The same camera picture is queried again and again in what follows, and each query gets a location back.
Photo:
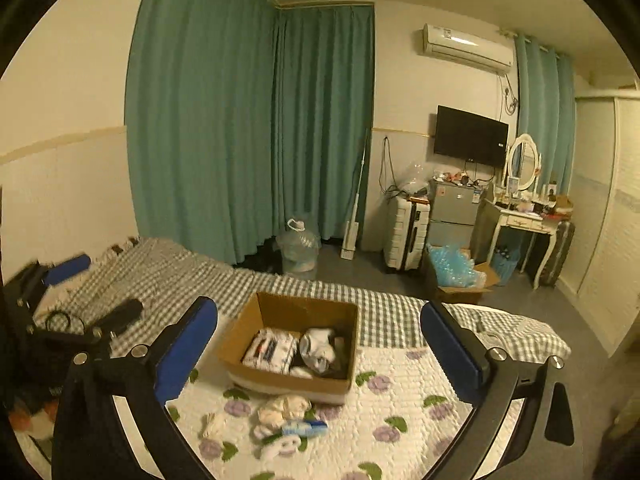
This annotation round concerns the white oval vanity mirror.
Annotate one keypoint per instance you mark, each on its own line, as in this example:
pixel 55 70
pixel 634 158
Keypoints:
pixel 523 162

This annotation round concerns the white flat mop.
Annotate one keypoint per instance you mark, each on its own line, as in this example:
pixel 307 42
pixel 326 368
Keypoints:
pixel 350 240

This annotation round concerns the dark suitcase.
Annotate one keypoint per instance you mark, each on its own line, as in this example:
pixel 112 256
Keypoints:
pixel 559 255

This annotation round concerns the black wall television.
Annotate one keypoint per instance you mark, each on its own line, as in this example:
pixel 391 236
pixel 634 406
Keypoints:
pixel 470 135

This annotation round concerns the clear water jug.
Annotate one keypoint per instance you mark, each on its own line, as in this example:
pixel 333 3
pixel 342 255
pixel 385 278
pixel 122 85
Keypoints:
pixel 298 247

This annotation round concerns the white suitcase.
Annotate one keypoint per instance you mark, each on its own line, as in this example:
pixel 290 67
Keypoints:
pixel 402 232

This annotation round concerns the pile of blue plastic bottles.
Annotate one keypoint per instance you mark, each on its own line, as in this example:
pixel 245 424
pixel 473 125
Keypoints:
pixel 452 267

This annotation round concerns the white sock with green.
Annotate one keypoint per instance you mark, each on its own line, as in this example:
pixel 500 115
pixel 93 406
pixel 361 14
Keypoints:
pixel 280 447

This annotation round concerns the cardboard box of bottles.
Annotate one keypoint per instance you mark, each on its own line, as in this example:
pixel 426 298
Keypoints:
pixel 482 280

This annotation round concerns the white wardrobe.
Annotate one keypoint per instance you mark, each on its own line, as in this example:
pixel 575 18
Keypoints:
pixel 615 210

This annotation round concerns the white air conditioner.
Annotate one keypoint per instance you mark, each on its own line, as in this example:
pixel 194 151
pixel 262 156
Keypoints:
pixel 467 47

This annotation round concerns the white floral quilt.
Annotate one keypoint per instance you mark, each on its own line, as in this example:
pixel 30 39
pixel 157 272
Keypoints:
pixel 400 410

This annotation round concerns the clear plastic bag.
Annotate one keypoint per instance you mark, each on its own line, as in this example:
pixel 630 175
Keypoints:
pixel 416 177

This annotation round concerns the white dressing table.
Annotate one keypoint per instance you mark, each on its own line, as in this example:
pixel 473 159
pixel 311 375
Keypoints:
pixel 520 222

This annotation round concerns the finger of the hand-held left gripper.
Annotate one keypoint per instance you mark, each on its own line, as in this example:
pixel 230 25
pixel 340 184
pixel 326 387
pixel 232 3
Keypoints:
pixel 120 312
pixel 67 269

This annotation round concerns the cream sock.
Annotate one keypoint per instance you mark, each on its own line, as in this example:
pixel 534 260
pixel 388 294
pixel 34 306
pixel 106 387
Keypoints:
pixel 282 410

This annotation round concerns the narrow green curtain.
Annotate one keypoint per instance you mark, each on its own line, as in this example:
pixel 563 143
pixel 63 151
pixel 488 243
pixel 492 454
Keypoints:
pixel 325 120

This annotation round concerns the green curtain with eyelets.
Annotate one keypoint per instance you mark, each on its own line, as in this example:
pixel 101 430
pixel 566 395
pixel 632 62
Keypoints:
pixel 545 120

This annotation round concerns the small white sock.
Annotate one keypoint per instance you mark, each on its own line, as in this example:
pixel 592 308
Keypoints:
pixel 215 426

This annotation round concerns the white grey sock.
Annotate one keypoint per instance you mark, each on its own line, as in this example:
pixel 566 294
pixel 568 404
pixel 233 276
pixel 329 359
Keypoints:
pixel 316 347

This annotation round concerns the grey small fridge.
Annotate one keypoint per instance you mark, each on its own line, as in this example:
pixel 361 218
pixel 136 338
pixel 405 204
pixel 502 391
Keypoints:
pixel 452 210

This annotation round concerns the blue striped sock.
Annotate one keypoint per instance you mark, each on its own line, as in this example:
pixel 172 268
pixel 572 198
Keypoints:
pixel 305 428

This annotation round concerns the wide green curtain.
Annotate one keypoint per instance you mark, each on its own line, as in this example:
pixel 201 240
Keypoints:
pixel 200 110

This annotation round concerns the white patterned sock bundle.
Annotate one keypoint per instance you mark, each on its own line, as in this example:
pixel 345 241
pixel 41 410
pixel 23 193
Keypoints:
pixel 270 351

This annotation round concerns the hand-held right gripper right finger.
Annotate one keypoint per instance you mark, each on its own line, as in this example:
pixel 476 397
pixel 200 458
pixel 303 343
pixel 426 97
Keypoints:
pixel 450 355

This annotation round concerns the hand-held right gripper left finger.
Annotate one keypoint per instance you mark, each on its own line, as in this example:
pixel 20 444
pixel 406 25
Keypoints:
pixel 187 352

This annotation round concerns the dark sock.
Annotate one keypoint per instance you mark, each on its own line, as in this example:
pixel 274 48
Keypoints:
pixel 342 355

